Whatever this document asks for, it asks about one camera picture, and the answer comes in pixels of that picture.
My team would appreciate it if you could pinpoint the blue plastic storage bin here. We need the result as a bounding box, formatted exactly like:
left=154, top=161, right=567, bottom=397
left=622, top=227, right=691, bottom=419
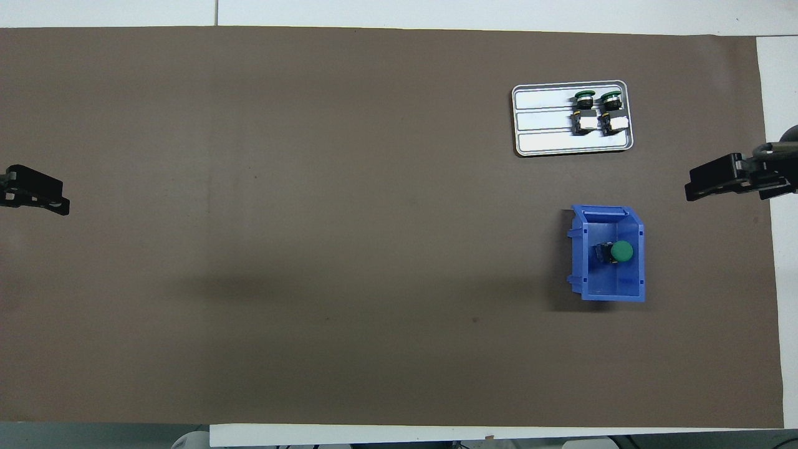
left=565, top=203, right=647, bottom=304

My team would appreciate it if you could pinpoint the grey metal tray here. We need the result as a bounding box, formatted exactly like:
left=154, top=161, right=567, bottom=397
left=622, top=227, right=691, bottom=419
left=511, top=79, right=635, bottom=158

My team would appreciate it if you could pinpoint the brown paper table mat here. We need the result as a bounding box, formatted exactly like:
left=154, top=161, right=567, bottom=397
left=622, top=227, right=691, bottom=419
left=0, top=26, right=785, bottom=430

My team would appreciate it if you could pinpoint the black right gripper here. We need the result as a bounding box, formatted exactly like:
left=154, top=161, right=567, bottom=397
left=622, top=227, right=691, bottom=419
left=684, top=150, right=798, bottom=202

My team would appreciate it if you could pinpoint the green push button switch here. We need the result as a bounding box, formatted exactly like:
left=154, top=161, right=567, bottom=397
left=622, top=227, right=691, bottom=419
left=592, top=239, right=635, bottom=266
left=570, top=89, right=597, bottom=136
left=597, top=89, right=628, bottom=136

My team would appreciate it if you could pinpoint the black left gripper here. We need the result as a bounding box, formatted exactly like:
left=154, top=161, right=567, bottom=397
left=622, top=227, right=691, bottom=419
left=0, top=163, right=71, bottom=217

